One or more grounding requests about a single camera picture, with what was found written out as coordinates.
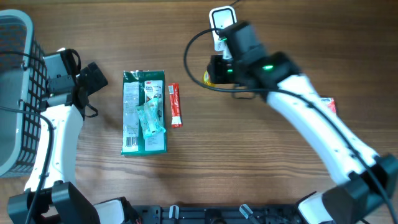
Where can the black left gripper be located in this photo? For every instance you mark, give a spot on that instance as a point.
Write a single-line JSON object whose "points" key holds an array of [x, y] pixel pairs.
{"points": [[97, 81]]}

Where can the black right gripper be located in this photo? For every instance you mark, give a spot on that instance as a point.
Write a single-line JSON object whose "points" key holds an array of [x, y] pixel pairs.
{"points": [[219, 74]]}

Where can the yellow drink bottle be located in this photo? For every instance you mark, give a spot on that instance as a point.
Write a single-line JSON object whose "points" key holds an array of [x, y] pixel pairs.
{"points": [[207, 79]]}

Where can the green glove packet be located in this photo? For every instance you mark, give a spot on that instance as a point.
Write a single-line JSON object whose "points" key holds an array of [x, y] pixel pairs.
{"points": [[139, 87]]}

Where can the red stick packet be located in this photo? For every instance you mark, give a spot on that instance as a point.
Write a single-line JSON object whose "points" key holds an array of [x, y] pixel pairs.
{"points": [[175, 105]]}

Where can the teal candy wrapper packet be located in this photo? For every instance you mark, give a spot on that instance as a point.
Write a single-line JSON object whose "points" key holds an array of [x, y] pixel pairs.
{"points": [[149, 119]]}

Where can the pink tissue box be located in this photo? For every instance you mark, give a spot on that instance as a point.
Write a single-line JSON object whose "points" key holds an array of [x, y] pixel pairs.
{"points": [[329, 102]]}

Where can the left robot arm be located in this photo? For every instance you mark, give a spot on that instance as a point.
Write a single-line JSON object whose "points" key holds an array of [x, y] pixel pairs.
{"points": [[42, 112]]}

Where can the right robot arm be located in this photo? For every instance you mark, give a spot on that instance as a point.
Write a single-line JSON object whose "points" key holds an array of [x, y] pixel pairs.
{"points": [[364, 180]]}

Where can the white barcode scanner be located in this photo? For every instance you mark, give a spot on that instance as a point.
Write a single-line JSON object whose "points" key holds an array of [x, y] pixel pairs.
{"points": [[220, 18]]}

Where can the grey plastic shopping basket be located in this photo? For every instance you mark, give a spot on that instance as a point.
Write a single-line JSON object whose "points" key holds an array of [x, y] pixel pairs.
{"points": [[23, 82]]}

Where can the black mounting rail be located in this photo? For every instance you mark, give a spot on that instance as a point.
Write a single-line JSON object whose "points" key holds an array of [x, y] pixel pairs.
{"points": [[268, 214]]}

